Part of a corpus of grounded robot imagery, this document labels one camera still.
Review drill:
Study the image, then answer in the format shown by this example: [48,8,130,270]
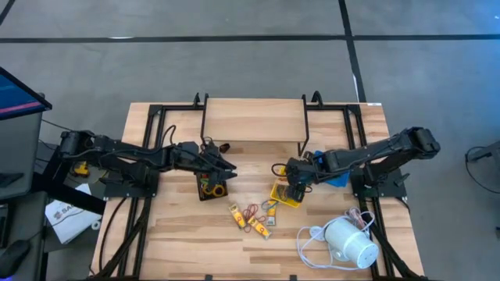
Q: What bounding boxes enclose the white round disc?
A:
[308,225,326,242]

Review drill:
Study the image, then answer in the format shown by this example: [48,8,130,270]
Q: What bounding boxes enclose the white cylindrical speaker with cable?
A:
[295,205,378,272]

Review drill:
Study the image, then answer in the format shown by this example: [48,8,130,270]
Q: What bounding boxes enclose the black computer mouse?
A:
[0,239,32,279]

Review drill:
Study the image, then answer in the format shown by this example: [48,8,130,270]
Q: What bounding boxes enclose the black keyboard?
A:
[0,202,9,251]

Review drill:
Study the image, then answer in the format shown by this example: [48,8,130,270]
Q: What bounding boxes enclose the grey desk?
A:
[0,111,50,281]

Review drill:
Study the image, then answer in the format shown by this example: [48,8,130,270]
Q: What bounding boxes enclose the black support strut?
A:
[30,171,107,215]

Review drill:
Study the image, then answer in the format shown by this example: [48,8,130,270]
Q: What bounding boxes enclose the black metal table frame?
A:
[88,91,429,281]

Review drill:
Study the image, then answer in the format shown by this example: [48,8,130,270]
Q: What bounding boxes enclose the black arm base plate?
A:
[350,165,408,198]
[103,166,160,198]

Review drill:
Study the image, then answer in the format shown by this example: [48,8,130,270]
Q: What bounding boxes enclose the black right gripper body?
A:
[284,154,327,187]

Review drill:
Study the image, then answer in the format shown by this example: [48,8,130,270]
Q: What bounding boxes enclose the yellow plastic basket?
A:
[269,171,310,209]

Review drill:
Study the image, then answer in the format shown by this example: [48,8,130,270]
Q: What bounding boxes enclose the black mesh basket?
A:
[194,170,230,203]

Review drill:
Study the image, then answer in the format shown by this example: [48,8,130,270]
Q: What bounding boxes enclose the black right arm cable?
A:
[271,162,289,179]

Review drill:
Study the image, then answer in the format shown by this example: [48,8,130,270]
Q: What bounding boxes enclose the yellow black plug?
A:
[73,158,91,177]

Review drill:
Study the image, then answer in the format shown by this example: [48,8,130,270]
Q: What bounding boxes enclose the wooden shelf with black legs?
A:
[199,92,310,157]

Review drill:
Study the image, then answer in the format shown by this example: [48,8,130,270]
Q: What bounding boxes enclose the large blue-screen monitor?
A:
[0,66,54,122]

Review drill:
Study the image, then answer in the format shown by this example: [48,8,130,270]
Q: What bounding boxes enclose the white cylindrical device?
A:
[323,216,380,270]

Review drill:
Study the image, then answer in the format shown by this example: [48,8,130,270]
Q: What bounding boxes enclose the yellow coil keychain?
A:
[202,182,227,198]

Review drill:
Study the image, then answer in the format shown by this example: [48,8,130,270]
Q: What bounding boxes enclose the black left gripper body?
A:
[181,140,216,183]

